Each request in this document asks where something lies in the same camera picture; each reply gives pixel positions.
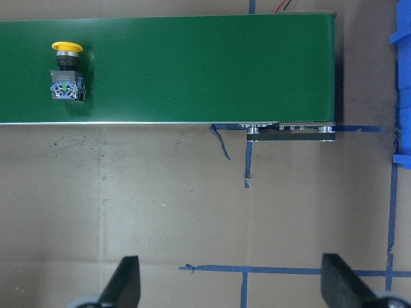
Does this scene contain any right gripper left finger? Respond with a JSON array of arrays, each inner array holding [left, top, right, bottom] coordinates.
[[96, 255, 141, 307]]

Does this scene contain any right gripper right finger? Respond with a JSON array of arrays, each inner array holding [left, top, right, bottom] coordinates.
[[320, 253, 376, 308]]

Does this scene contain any yellow push button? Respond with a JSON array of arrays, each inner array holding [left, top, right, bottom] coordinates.
[[50, 41, 86, 101]]

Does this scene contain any green conveyor belt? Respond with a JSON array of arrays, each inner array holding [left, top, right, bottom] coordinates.
[[1, 12, 335, 141]]

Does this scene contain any blue right plastic bin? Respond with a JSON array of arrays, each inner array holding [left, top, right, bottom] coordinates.
[[389, 0, 410, 169]]

